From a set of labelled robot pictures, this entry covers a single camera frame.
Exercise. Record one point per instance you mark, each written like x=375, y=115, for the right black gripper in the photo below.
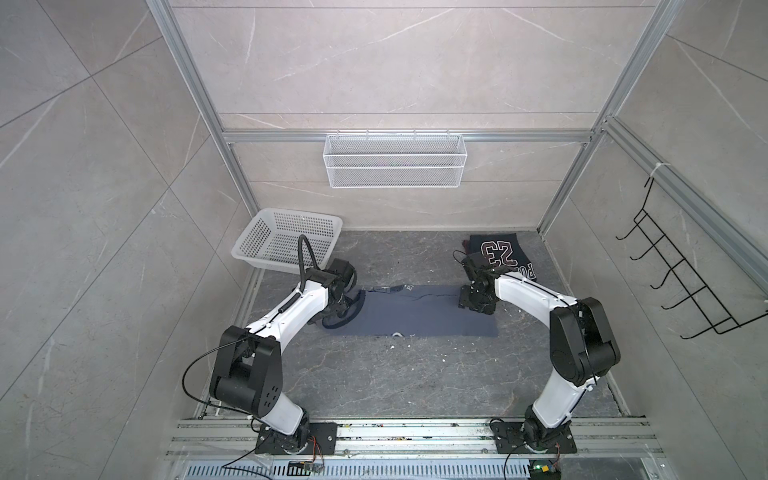
x=464, y=301

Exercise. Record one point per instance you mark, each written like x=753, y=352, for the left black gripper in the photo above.
x=345, y=305

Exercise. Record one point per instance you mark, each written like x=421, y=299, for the navy red-trimmed tank top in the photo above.
x=501, y=249

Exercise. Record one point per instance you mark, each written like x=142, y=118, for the grey-blue tank top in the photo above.
x=411, y=311

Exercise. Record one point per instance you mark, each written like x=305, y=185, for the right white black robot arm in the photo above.
x=582, y=345

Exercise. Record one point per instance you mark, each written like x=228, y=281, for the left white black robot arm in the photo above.
x=248, y=369

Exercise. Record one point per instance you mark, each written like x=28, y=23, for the white plastic laundry basket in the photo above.
x=270, y=239

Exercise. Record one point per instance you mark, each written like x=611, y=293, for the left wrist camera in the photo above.
x=345, y=271

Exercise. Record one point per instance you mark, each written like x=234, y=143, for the white wire mesh shelf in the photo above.
x=384, y=161

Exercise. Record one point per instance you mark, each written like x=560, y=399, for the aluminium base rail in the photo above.
x=415, y=448

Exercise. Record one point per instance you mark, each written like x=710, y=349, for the aluminium frame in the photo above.
x=742, y=250

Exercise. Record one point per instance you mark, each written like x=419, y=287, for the black wire hook rack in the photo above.
x=717, y=317

